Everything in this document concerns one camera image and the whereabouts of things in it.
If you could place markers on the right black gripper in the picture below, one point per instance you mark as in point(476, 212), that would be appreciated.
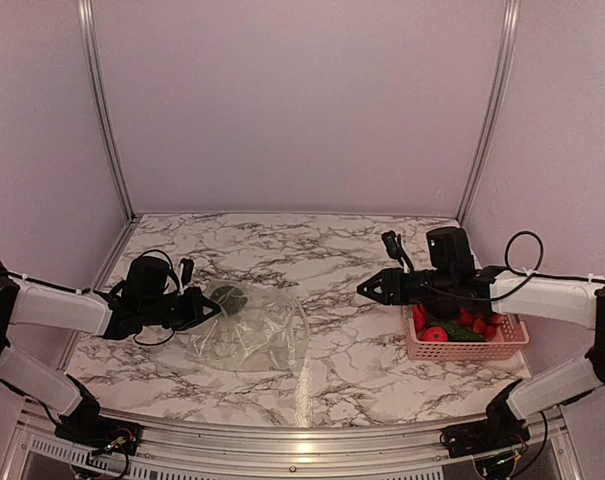
point(392, 281)

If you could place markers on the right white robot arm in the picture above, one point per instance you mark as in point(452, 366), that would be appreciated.
point(571, 299)

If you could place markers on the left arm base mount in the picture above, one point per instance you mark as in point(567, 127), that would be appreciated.
point(86, 425)

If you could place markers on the green fake cucumber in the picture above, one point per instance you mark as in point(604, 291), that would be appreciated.
point(460, 334)

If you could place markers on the clear zip top bag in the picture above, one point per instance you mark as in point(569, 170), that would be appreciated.
point(270, 333)

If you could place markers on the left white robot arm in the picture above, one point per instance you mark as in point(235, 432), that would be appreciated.
point(25, 300)

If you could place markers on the pink plastic basket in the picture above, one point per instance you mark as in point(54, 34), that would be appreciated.
point(511, 336)

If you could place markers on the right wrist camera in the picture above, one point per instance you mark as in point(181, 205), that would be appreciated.
point(393, 246)

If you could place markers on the front aluminium rail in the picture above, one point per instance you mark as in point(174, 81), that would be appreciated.
point(172, 449)

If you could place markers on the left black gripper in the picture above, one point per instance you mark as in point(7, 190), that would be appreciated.
point(194, 316)

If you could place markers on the green fake leafy vegetable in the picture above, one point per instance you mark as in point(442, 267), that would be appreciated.
point(231, 299)

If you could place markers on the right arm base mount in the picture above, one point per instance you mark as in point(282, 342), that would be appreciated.
point(499, 429)

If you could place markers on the aluminium frame post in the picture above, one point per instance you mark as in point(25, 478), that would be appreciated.
point(498, 87)
point(90, 42)

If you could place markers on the right aluminium frame post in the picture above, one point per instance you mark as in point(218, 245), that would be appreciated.
point(498, 87)

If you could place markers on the left aluminium frame post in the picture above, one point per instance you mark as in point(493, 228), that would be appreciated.
point(90, 42)

